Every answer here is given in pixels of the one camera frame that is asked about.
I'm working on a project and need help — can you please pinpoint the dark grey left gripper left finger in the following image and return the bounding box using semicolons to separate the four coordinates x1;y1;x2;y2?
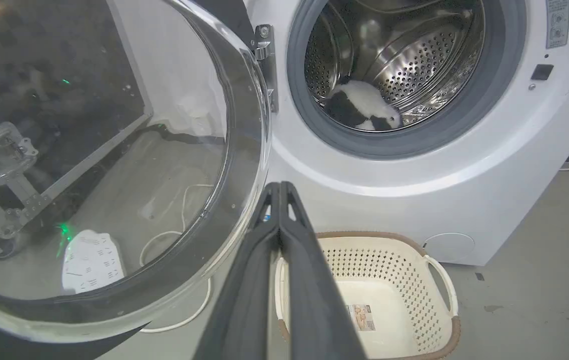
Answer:
193;182;281;360

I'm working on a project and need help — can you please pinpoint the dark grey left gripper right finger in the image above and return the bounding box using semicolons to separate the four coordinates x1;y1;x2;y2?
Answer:
279;181;368;360

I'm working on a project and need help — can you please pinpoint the transparent round washing machine door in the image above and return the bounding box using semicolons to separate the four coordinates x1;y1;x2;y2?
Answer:
0;0;279;360

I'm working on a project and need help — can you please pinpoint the white front-load washing machine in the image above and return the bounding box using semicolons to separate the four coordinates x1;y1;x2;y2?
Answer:
199;0;569;267

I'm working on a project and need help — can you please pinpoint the cream perforated laundry basket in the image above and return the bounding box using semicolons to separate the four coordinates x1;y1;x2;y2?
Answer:
273;231;462;360

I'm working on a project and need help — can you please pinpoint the white power strip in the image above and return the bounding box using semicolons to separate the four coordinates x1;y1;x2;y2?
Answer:
61;229;126;295

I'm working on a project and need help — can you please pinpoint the black and white plush toy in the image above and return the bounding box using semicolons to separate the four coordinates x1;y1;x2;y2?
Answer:
323;78;403;132

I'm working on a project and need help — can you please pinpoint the black metal-edged flight case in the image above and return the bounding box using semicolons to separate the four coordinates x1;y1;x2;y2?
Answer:
0;0;154;260

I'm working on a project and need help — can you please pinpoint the white power cable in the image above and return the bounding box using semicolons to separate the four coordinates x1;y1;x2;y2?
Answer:
137;184;214;334

